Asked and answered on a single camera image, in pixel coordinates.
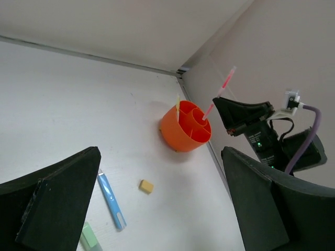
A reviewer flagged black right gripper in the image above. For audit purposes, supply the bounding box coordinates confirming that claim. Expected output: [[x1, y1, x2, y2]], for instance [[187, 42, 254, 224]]
[[213, 97, 289, 172]]

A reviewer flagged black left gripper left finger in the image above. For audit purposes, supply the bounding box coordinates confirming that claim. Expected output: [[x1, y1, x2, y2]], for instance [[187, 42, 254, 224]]
[[1, 146, 101, 250]]

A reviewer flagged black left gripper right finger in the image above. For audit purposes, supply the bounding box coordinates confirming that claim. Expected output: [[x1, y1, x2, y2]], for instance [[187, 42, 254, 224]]
[[221, 146, 334, 250]]

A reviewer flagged pink highlighter pen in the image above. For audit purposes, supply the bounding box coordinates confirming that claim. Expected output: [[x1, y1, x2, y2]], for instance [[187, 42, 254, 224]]
[[203, 66, 236, 121]]

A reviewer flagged thin yellow highlighter pen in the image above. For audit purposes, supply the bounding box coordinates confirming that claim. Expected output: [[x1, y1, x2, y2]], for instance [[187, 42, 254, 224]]
[[175, 94, 181, 122]]

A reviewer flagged orange round organizer container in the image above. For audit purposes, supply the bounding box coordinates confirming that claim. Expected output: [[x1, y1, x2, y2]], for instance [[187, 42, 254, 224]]
[[159, 100, 211, 152]]

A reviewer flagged green highlighter marker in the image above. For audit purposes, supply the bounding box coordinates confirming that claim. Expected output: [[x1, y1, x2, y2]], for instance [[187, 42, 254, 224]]
[[80, 222, 103, 251]]

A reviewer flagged blue utility knife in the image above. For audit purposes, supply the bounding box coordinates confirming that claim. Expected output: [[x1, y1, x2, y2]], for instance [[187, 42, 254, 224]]
[[97, 169, 127, 231]]

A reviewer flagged tan eraser block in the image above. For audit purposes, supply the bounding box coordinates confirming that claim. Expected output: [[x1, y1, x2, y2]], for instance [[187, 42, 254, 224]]
[[139, 179, 154, 194]]

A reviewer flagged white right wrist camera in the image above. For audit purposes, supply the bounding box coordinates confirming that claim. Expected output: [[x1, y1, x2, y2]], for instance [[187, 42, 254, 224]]
[[271, 89, 305, 119]]

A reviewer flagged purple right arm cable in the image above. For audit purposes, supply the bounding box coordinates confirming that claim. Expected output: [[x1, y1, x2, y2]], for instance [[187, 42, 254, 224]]
[[284, 104, 322, 175]]

